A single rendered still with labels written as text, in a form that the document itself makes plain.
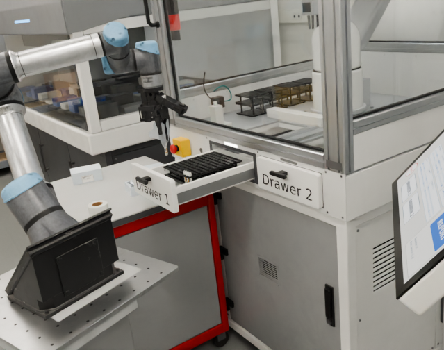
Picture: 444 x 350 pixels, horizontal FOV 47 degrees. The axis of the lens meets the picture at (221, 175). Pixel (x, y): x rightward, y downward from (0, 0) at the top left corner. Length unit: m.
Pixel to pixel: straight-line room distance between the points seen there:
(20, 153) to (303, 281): 1.01
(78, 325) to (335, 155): 0.81
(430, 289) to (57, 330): 0.83
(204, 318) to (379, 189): 0.98
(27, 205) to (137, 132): 1.23
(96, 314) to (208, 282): 0.91
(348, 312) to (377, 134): 0.56
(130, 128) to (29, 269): 1.37
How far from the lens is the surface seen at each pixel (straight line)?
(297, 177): 1.61
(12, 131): 1.70
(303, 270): 1.80
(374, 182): 1.59
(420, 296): 0.90
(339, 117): 1.44
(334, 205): 1.55
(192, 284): 2.12
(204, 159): 1.88
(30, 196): 1.45
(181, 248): 2.03
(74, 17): 2.44
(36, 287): 1.34
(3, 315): 1.44
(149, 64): 1.78
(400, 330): 1.99
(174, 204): 1.64
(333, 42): 1.42
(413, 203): 1.13
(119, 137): 2.55
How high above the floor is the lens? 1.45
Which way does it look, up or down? 19 degrees down
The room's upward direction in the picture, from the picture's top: 6 degrees counter-clockwise
